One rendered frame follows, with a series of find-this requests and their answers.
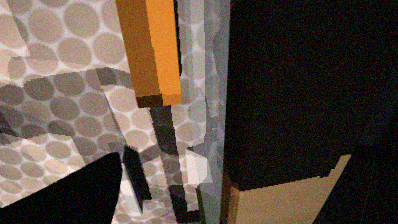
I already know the tan cardboard box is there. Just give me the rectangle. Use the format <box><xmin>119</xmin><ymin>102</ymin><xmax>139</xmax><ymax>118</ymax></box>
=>
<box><xmin>184</xmin><ymin>0</ymin><xmax>398</xmax><ymax>224</ymax></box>

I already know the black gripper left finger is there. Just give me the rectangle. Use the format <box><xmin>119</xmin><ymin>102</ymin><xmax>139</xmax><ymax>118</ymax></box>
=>
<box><xmin>0</xmin><ymin>152</ymin><xmax>123</xmax><ymax>224</ymax></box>

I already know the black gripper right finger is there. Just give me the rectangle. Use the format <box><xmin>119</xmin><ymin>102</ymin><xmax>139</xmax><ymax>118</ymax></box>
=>
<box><xmin>321</xmin><ymin>144</ymin><xmax>398</xmax><ymax>224</ymax></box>

